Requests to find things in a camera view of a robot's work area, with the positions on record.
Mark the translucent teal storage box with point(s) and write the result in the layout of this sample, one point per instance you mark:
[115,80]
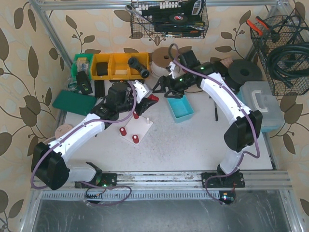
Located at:
[257,96]

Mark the blue plastic tray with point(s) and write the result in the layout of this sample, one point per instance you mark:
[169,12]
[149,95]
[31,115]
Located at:
[181,109]

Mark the black ribbed bar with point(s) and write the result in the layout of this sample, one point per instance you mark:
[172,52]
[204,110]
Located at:
[99,89]

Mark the large red spring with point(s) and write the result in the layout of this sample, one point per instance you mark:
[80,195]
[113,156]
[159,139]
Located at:
[123,131]
[135,139]
[153,98]
[135,115]

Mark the orange handled pliers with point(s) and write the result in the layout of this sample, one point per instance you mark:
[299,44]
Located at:
[255,27]

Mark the right wire basket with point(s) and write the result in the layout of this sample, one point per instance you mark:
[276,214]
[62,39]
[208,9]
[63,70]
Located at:
[284,54]

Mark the top wire basket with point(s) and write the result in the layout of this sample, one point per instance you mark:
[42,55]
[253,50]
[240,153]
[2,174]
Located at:
[168,19]

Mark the wire basket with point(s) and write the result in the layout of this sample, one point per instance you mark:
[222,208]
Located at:
[284,54]
[168,19]

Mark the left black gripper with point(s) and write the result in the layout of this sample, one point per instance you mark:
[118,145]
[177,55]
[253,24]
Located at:
[141,105]

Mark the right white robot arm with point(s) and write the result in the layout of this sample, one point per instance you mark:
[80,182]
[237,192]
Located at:
[244,124]

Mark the black pipe fitting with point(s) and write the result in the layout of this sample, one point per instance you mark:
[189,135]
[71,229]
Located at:
[135,64]

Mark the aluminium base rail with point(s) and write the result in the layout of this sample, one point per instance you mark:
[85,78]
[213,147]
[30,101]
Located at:
[134,186]

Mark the small claw hammer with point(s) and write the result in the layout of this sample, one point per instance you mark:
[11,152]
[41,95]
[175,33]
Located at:
[215,111]

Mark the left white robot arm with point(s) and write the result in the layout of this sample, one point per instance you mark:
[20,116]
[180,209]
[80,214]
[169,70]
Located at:
[50,162]

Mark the green plastic case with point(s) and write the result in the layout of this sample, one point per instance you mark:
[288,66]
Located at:
[74,102]

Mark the black battery charger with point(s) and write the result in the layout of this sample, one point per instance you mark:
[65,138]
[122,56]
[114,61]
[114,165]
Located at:
[83,83]

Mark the white cable spool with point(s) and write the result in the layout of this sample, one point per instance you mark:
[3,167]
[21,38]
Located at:
[160,61]

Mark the black rubber disc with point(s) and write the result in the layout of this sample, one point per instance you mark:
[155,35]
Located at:
[241,71]

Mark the black sanding block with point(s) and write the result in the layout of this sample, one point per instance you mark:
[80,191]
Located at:
[224,64]

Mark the green parts bin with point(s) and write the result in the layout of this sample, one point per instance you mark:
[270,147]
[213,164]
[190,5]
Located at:
[81,62]

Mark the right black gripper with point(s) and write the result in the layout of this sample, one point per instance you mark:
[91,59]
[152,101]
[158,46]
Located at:
[169,85]

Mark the yellow parts bin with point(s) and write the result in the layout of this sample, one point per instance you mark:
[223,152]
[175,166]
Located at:
[118,68]

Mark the round sanding disc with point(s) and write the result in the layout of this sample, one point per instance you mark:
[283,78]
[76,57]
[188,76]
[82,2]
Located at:
[62,130]

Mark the black block in bin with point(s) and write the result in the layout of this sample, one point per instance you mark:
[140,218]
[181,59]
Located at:
[102,68]

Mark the white peg base plate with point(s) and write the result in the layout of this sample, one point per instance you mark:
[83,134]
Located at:
[137,126]

